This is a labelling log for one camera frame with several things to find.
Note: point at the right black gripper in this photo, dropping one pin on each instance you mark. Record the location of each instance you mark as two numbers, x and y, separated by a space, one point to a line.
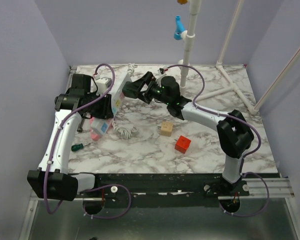
145 96

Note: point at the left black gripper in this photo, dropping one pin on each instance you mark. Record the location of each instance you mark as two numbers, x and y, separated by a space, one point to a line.
105 112

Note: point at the pink triangular socket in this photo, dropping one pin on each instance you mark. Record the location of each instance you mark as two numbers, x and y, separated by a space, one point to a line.
98 128

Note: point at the beige cube plug adapter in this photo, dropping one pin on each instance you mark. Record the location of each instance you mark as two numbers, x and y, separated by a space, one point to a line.
166 128

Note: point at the red cube plug adapter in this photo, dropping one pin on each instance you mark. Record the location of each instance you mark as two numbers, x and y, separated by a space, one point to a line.
182 144

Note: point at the purple power strip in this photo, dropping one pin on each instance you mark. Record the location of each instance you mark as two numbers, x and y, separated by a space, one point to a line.
109 123

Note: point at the dark green cube adapter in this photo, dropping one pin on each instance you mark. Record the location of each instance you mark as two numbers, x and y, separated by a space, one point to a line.
131 90

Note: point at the white power strip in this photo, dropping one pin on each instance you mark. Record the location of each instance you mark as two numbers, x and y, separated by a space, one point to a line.
117 96

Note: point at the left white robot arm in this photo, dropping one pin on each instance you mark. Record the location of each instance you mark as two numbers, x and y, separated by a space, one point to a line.
51 179

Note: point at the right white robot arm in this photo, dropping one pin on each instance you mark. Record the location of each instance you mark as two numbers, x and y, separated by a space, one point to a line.
235 137

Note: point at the dark metal bar tool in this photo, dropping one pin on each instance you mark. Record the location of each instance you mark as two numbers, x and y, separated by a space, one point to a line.
80 126

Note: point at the white pvc pipe stand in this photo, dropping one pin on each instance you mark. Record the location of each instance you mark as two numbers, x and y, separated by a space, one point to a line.
188 36

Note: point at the blue pipe fitting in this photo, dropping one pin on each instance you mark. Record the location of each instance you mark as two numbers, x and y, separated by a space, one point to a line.
179 28

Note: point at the orange pipe fitting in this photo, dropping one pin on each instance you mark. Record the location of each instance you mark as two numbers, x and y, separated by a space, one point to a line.
182 2

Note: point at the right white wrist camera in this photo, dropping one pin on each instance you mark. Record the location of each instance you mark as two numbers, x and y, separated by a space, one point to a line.
162 72

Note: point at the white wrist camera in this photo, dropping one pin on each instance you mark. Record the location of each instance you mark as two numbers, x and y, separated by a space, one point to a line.
162 72
103 84

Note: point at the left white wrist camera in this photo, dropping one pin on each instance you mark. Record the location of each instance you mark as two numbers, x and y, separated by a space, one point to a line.
103 84

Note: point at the green handled screwdriver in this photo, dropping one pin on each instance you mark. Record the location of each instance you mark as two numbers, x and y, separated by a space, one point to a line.
78 147

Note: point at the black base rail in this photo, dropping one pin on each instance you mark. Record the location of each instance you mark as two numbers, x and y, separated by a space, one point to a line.
164 190

